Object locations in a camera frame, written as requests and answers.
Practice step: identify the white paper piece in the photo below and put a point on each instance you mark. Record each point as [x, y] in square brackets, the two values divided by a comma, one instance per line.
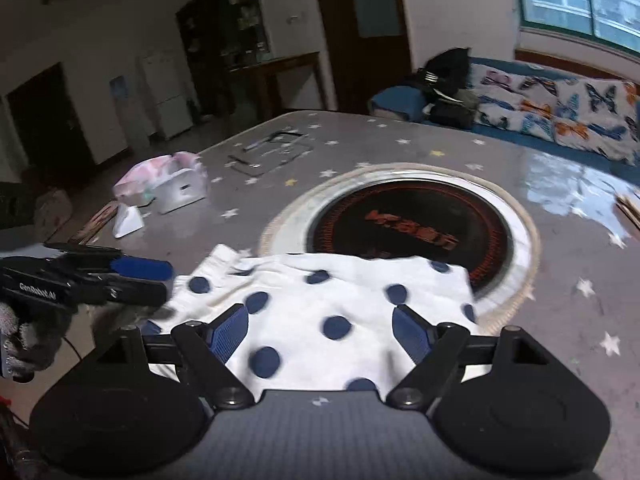
[127, 222]

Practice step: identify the blue sofa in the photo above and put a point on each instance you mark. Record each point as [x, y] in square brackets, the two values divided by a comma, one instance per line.
[400, 102]

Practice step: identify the white polka dot pants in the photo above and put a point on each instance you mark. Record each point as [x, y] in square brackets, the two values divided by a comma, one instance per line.
[310, 320]

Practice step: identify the round black induction cooktop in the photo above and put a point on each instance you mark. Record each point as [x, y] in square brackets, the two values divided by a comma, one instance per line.
[415, 230]

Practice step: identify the person's left hand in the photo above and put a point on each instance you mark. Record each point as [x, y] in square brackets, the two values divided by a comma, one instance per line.
[27, 345]

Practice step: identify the black bag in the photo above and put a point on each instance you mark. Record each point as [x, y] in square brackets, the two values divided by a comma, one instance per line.
[445, 72]

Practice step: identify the dark wooden door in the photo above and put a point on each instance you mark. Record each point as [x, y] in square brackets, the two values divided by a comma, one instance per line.
[360, 35]

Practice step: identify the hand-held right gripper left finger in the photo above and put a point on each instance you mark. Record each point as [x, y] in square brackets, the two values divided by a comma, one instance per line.
[230, 332]

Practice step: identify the pink patterned tissue pack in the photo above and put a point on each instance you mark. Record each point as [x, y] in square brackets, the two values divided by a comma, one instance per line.
[142, 180]

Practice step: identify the dark wooden side table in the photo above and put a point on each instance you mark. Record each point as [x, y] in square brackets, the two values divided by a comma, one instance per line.
[280, 65]

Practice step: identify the dark glass cabinet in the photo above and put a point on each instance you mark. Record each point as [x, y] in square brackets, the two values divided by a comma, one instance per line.
[225, 15]

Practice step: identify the grey star tablecloth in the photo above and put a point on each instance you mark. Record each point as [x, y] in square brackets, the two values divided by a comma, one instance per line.
[350, 155]

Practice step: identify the brown patterned flat box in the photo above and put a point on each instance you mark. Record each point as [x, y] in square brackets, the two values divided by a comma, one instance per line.
[92, 222]

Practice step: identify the white box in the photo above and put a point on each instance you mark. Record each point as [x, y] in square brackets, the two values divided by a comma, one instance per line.
[182, 187]

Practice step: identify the wooden chopsticks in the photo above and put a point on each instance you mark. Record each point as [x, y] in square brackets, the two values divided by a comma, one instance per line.
[630, 212]

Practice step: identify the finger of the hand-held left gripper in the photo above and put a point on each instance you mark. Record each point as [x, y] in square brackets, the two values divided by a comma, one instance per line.
[140, 292]
[142, 269]

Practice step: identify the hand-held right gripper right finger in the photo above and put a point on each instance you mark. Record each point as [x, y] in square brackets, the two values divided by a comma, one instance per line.
[412, 332]

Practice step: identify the white refrigerator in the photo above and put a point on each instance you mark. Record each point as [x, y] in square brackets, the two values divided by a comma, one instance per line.
[165, 95]

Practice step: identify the dark green bag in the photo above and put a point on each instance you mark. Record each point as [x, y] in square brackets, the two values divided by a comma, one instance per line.
[455, 107]

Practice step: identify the clear plastic sleeve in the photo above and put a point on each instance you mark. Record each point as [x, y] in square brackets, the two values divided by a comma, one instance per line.
[272, 152]

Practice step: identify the butterfly print cushion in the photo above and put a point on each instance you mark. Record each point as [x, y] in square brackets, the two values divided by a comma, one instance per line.
[560, 105]

